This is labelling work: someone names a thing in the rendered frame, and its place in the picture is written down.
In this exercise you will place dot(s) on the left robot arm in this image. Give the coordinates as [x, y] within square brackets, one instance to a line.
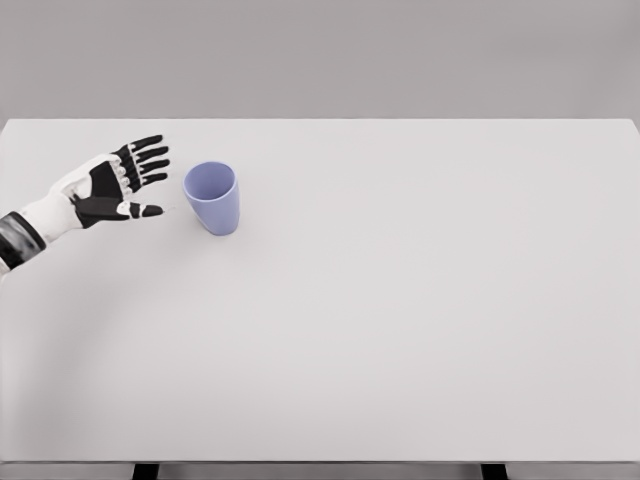
[30, 225]

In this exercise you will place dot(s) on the lavender plastic cup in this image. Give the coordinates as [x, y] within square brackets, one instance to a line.
[216, 206]

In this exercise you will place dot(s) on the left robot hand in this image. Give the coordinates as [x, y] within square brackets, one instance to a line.
[102, 187]

